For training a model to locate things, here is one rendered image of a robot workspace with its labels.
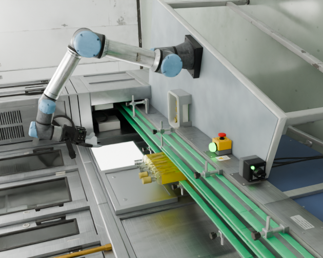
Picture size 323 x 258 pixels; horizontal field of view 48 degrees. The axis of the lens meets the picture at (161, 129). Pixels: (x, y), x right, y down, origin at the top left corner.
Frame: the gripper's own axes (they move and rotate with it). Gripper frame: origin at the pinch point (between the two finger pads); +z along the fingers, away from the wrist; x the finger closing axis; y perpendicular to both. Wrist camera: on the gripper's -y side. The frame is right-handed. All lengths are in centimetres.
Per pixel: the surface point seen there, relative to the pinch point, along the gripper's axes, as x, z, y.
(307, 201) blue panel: -83, 63, 18
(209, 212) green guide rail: -53, 44, -6
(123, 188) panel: 1.1, 20.9, -23.1
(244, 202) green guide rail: -75, 42, 11
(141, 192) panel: -6.6, 28.5, -20.5
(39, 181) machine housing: 37, -20, -42
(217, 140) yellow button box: -33, 47, 23
